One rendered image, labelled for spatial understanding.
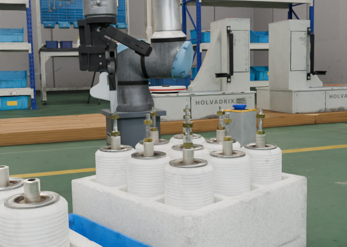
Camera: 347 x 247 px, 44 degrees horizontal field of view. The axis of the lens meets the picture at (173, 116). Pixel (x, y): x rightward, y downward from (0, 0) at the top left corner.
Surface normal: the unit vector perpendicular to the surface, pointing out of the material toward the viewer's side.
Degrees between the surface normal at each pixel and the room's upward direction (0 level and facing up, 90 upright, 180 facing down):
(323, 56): 90
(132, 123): 90
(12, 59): 90
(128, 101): 72
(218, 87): 90
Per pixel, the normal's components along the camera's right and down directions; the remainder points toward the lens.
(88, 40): 0.08, 0.13
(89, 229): -0.73, 0.05
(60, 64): 0.33, 0.10
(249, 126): 0.69, 0.07
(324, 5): -0.94, 0.05
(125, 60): -0.32, 0.11
